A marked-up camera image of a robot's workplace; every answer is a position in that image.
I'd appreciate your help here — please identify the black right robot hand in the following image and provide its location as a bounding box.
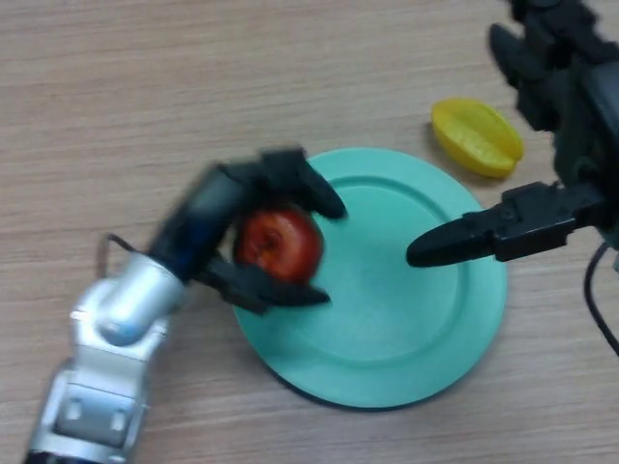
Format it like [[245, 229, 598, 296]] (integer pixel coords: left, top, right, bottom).
[[405, 0, 619, 270]]

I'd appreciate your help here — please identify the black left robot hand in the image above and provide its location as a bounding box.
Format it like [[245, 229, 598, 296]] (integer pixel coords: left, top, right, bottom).
[[147, 144, 348, 315]]

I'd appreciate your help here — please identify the red apple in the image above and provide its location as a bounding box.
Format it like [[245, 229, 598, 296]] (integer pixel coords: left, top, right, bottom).
[[235, 207, 324, 284]]

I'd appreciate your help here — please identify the green round plate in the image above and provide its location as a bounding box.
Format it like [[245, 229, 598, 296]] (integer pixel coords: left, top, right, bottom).
[[231, 148, 509, 410]]

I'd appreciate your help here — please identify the yellow starfruit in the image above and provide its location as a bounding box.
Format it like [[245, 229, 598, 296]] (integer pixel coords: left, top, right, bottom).
[[430, 97, 526, 181]]

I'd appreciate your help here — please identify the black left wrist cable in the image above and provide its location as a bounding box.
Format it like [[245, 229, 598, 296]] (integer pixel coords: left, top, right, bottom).
[[99, 234, 151, 277]]

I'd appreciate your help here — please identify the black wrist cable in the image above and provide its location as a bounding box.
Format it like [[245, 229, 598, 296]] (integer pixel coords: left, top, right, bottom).
[[583, 241, 619, 359], [99, 234, 151, 277]]

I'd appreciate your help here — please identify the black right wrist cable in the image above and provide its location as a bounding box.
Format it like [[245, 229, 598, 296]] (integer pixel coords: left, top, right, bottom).
[[583, 241, 619, 359]]

